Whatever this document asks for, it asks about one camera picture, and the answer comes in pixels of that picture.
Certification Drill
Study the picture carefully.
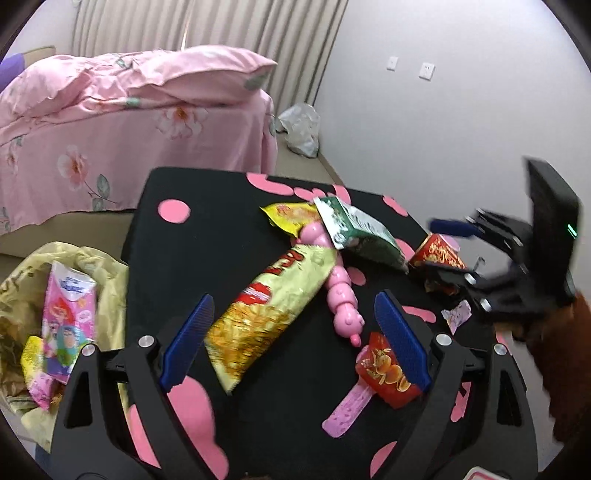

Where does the red snack packet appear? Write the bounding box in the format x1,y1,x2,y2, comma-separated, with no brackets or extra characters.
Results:
356,332,422,409

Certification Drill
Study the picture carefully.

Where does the yellow green chips bag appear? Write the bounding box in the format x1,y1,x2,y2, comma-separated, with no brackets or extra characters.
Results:
204,244,338,394

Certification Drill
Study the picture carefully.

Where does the pink cartoon snack bag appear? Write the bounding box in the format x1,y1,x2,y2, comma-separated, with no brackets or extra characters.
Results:
42,261,96,384

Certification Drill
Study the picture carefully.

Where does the yellow silver wrapper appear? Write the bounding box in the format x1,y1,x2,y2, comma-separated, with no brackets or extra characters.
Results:
260,202,321,238

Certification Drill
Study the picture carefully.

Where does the yellow trash bag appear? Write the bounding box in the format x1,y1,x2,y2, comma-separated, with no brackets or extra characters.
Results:
1,242,128,451

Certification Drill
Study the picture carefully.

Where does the right hand brown sleeve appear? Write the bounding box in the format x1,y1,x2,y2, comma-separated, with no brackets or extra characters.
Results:
496,293,590,443

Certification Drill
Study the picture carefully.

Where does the red paper cup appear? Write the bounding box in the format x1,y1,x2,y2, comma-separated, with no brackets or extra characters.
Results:
408,234,467,270

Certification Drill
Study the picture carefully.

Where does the pink small wrapper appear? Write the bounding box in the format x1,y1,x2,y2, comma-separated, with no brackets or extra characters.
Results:
441,300,472,335

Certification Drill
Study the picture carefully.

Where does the pink toy caterpillar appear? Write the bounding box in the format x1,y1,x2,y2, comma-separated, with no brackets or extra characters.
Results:
297,221,365,347

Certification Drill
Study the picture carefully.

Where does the pink wafer wrapper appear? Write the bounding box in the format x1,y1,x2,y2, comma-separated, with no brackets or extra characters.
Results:
322,379,374,438

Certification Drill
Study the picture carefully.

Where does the green white snack bag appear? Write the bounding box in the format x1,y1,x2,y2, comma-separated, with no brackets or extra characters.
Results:
314,196,408,272

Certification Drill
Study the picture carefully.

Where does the black pink tablecloth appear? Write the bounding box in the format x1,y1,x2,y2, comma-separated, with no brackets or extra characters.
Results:
117,166,514,480

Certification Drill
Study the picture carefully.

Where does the white plastic bag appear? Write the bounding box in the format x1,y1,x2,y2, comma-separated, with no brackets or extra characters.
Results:
277,103,321,158

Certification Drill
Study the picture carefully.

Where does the beige curtain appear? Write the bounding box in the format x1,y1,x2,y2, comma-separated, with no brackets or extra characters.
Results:
72,0,348,112

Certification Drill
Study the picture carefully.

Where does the pink floral bed quilt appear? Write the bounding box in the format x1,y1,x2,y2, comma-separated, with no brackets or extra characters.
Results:
1,45,277,234

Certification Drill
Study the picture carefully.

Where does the beige headboard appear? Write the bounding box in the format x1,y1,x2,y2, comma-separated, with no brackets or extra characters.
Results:
23,46,56,68

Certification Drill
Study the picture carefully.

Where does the purple pillow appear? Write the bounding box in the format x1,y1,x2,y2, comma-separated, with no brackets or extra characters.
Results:
0,53,26,92

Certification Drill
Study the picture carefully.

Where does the wall socket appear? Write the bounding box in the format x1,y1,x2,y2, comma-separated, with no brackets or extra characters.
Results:
419,62,436,81

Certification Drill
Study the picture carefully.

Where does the wall switch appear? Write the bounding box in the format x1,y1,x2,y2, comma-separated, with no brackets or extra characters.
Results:
386,56,399,72

